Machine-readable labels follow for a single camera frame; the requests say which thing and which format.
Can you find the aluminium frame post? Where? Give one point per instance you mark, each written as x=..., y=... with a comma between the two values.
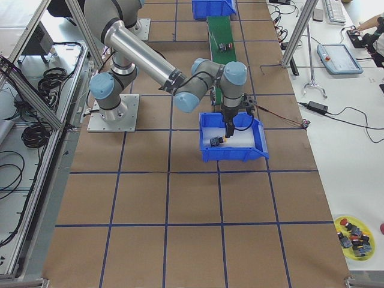
x=300, y=26

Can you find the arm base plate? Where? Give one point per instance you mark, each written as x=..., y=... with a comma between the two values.
x=141, y=28
x=123, y=118

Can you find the black power adapter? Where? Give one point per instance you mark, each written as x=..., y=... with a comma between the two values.
x=317, y=107

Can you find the right blue storage bin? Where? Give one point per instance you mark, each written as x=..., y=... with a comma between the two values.
x=242, y=122

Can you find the blue storage bin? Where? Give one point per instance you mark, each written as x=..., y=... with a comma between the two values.
x=242, y=122
x=204, y=8

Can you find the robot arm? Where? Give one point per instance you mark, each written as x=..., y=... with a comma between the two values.
x=111, y=21
x=130, y=10

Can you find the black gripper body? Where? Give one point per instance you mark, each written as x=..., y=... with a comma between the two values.
x=228, y=114

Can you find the teach pendant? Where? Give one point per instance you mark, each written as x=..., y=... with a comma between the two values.
x=338, y=59

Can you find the green conveyor belt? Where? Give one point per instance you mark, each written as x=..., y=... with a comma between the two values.
x=221, y=39

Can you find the red push button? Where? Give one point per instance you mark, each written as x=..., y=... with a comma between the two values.
x=223, y=47

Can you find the left blue storage bin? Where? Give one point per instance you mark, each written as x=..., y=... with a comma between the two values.
x=204, y=8

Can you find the yellow plate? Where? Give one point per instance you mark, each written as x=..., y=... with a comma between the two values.
x=355, y=238

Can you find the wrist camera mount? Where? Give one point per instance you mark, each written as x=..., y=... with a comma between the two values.
x=248, y=104

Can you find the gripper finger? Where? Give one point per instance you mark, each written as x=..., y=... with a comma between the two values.
x=230, y=128

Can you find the yellow push button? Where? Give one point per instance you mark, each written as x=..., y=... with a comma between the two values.
x=217, y=141

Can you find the white keyboard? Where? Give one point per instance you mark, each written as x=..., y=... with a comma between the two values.
x=334, y=12

